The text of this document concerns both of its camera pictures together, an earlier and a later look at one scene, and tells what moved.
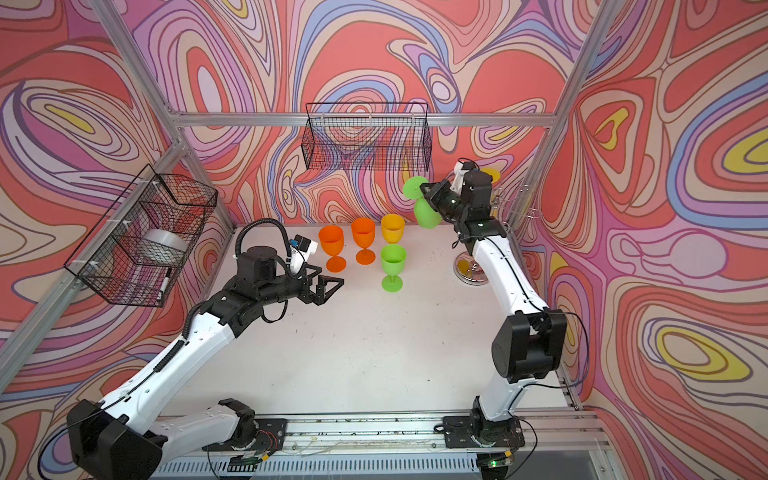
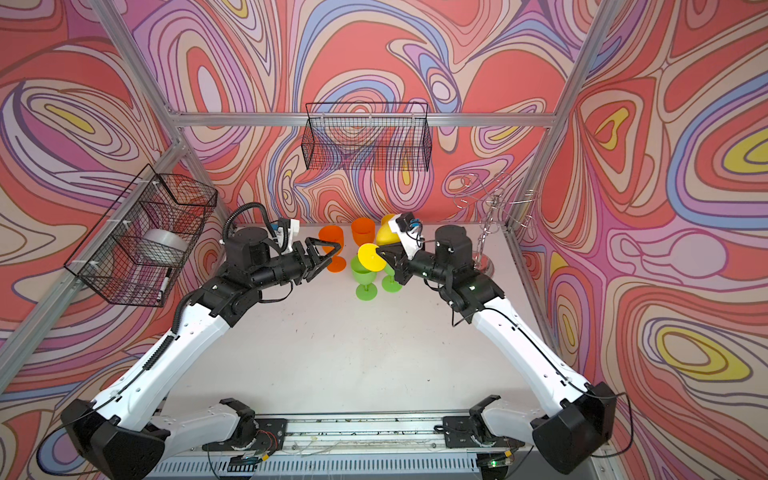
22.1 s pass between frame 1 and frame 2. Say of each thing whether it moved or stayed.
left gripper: moved
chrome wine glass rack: stayed
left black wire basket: stayed
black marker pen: stayed
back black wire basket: stayed
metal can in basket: stayed
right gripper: moved
